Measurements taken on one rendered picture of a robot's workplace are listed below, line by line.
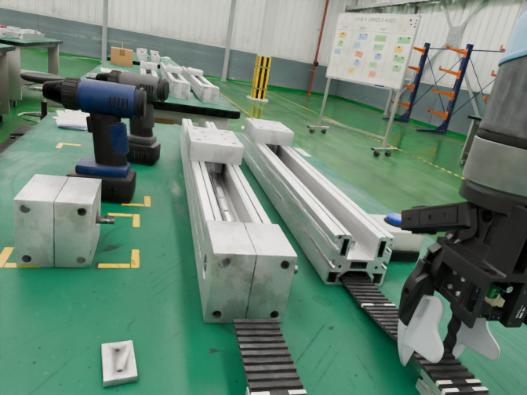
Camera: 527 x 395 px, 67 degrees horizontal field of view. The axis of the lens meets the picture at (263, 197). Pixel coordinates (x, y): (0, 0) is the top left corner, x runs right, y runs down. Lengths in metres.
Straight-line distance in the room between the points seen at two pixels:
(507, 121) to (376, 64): 6.02
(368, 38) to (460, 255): 6.23
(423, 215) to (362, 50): 6.17
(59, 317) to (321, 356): 0.30
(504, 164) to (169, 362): 0.36
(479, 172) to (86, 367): 0.41
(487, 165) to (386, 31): 6.04
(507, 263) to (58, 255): 0.51
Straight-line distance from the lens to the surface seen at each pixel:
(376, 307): 0.58
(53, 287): 0.57
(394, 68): 6.19
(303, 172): 0.93
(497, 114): 0.40
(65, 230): 0.58
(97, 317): 0.51
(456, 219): 0.44
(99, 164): 0.81
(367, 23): 6.66
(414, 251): 0.79
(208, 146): 0.83
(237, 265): 0.46
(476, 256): 0.42
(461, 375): 0.49
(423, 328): 0.46
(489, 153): 0.39
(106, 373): 0.43
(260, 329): 0.45
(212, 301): 0.49
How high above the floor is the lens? 1.09
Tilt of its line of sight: 19 degrees down
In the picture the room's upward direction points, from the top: 10 degrees clockwise
